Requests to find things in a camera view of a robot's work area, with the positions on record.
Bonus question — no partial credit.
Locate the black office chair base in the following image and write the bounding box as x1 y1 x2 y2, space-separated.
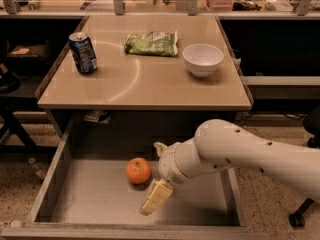
288 105 320 229

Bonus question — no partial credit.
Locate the beige counter cabinet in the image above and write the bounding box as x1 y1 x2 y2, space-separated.
37 14 252 134

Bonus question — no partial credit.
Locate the white bowl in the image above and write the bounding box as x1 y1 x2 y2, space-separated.
183 44 224 78

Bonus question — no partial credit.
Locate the green chip bag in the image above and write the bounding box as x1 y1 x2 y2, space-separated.
124 31 178 57

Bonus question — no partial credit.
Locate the paper tag under counter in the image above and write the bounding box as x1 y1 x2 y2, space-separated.
84 110 112 123

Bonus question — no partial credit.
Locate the open grey drawer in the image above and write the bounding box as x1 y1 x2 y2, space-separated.
2 112 268 240

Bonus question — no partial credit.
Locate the blue soda can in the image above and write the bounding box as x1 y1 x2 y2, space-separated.
69 32 97 74

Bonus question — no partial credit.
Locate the orange fruit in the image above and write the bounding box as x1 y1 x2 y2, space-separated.
126 157 151 184

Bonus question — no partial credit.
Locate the black stand left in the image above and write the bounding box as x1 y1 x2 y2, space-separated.
0 40 58 156

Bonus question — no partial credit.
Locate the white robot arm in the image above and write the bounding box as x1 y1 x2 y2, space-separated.
140 119 320 216

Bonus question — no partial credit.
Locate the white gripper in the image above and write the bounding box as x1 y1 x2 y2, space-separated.
139 142 187 216

